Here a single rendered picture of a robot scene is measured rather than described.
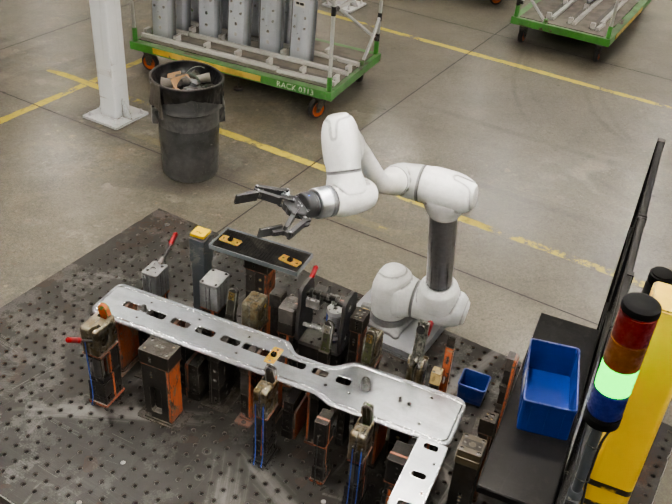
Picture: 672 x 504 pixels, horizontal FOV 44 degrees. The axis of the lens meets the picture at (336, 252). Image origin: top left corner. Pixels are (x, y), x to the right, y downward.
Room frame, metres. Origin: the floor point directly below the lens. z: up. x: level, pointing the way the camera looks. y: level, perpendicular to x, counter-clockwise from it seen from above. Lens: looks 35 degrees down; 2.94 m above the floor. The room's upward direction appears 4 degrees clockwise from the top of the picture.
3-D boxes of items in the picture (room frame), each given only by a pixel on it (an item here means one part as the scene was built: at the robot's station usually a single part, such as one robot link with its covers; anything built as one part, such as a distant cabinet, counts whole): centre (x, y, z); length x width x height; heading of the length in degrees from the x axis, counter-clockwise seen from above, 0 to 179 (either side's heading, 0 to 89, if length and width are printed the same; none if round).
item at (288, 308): (2.31, 0.15, 0.89); 0.13 x 0.11 x 0.38; 159
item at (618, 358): (1.15, -0.54, 1.96); 0.07 x 0.07 x 0.06
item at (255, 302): (2.32, 0.28, 0.89); 0.13 x 0.11 x 0.38; 159
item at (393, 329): (2.67, -0.22, 0.77); 0.22 x 0.18 x 0.06; 60
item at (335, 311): (2.27, 0.02, 0.94); 0.18 x 0.13 x 0.49; 69
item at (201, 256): (2.60, 0.52, 0.92); 0.08 x 0.08 x 0.44; 69
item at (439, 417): (2.11, 0.21, 1.00); 1.38 x 0.22 x 0.02; 69
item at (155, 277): (2.48, 0.68, 0.88); 0.11 x 0.10 x 0.36; 159
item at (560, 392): (1.96, -0.72, 1.09); 0.30 x 0.17 x 0.13; 167
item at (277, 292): (2.35, 0.20, 0.90); 0.05 x 0.05 x 0.40; 69
